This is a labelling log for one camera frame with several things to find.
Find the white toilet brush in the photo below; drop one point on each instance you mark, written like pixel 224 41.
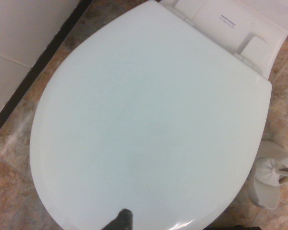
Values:
pixel 272 173

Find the white toilet seat lid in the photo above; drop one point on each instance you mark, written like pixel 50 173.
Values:
pixel 144 115

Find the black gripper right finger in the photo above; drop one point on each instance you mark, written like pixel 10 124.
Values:
pixel 243 228

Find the white porcelain toilet bowl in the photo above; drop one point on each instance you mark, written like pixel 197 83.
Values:
pixel 232 21

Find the black wall baseboard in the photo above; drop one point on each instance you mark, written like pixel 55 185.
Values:
pixel 36 64

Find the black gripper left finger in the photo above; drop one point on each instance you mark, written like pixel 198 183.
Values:
pixel 123 220

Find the white hinge bolt cap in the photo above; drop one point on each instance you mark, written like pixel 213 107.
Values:
pixel 255 46

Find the white toilet brush holder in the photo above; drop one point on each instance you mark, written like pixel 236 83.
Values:
pixel 262 184

